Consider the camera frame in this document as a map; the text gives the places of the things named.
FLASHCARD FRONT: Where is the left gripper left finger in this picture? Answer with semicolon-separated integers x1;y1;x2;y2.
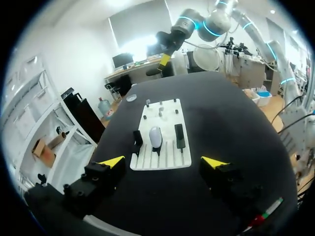
63;155;126;218

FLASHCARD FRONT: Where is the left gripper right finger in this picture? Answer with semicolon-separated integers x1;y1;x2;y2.
199;156;272;215

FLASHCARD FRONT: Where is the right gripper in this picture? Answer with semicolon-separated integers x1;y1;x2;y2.
156;29;186;73

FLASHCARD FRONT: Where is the white plate with black stands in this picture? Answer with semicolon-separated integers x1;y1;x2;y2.
129;98;192;171

